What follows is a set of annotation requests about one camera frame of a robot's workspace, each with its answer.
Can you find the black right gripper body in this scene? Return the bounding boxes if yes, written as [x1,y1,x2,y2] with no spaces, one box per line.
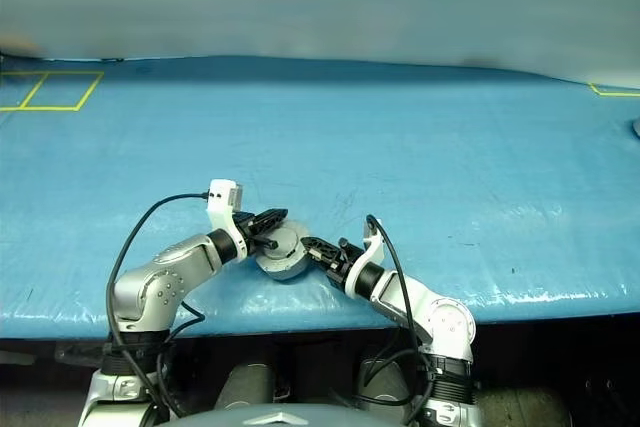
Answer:
[324,237,365,289]

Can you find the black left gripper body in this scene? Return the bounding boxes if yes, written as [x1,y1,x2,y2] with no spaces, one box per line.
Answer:
[232,211,262,254]

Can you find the round grey motor lid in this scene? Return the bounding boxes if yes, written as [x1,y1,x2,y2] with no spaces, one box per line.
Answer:
[267,220,312,261]

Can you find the grey motor housing copper windings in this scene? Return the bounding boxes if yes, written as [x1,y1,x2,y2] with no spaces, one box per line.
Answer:
[253,246,312,282]

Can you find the blue plastic table cover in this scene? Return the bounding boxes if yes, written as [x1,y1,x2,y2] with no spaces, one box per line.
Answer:
[0,54,640,341]

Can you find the grey rounded shape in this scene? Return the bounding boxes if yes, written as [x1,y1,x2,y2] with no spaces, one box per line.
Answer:
[357,359,426,406]
[214,360,275,411]

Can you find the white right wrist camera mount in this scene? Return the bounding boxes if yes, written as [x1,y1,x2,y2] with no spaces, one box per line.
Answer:
[343,216,387,298]

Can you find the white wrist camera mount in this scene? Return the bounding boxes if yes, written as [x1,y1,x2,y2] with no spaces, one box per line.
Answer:
[343,216,387,298]
[207,178,249,261]

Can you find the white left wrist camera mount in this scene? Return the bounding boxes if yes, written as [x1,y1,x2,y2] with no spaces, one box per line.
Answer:
[207,178,249,261]

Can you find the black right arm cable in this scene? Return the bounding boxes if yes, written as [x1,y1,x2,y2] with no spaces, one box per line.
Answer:
[357,214,437,426]

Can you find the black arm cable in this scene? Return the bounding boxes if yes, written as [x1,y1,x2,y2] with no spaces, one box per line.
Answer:
[357,214,437,426]
[104,190,211,421]

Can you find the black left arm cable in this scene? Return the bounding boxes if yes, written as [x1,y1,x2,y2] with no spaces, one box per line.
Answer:
[104,190,211,421]

